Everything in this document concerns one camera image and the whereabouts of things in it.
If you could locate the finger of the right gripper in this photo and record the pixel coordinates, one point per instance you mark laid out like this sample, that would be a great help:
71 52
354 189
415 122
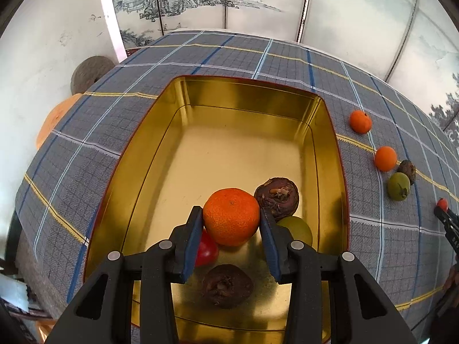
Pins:
450 221

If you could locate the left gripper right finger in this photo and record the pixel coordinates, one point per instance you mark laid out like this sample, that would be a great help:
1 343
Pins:
360 311

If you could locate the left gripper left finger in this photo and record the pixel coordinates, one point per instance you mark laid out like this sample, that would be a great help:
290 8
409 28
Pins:
101 310

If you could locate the green fruit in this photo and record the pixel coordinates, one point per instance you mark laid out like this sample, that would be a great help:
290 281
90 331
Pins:
398 186
298 228

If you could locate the dark brown passion fruit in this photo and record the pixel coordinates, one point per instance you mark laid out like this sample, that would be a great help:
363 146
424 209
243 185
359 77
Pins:
408 168

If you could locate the smooth orange mandarin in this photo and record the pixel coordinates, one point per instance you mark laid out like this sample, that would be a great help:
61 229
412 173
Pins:
385 158

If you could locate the orange mandarin with stem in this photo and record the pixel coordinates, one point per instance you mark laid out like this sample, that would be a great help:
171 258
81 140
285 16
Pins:
360 122

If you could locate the large orange tangerine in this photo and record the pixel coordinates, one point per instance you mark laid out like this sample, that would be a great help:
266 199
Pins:
231 216

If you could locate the person's right hand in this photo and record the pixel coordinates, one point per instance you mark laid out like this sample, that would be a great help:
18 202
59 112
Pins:
453 277

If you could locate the small red fruit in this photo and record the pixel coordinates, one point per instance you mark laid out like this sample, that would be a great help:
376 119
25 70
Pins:
442 204

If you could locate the blue plaid tablecloth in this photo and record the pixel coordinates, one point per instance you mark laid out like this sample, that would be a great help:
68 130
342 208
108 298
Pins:
401 243

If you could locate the green fruit in tin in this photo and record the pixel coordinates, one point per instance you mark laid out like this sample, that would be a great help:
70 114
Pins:
298 228

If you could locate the red fruit in tin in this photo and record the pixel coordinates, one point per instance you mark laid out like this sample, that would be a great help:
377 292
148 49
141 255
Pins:
208 250

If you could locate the dark brown wrinkled fruit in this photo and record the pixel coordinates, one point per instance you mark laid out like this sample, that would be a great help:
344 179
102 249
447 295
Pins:
226 286

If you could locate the brown fruit in tin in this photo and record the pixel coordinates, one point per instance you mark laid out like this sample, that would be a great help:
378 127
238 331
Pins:
280 196

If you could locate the landscape painted folding screen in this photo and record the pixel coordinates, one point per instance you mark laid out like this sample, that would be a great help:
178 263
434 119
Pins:
410 44

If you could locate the orange round cushion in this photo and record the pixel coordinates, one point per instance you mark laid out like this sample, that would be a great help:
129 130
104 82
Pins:
54 117

